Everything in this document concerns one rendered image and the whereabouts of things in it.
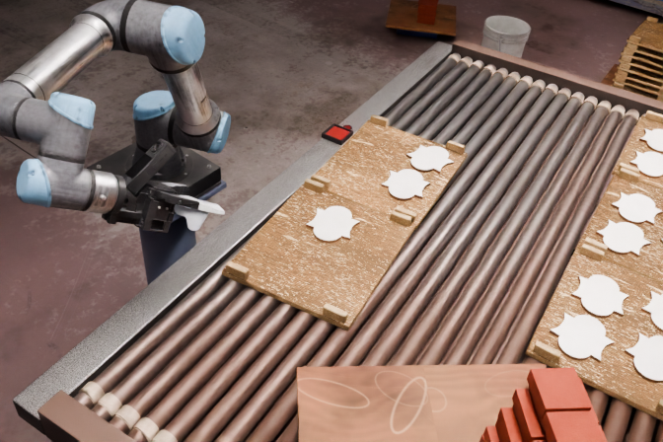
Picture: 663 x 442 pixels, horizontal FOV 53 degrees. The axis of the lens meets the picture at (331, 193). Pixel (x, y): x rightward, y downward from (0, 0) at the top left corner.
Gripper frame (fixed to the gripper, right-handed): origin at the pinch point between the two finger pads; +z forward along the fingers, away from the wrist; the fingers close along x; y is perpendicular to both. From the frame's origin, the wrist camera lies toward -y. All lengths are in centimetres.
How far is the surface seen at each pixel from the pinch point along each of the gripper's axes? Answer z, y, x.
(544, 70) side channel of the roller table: 151, -62, -37
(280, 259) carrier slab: 33.7, 15.4, -13.3
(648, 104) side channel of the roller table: 167, -60, -2
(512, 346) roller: 66, 15, 36
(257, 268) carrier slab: 28.1, 18.5, -14.0
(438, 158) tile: 88, -20, -20
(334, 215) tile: 51, 3, -18
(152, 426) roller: -2.6, 45.6, 7.6
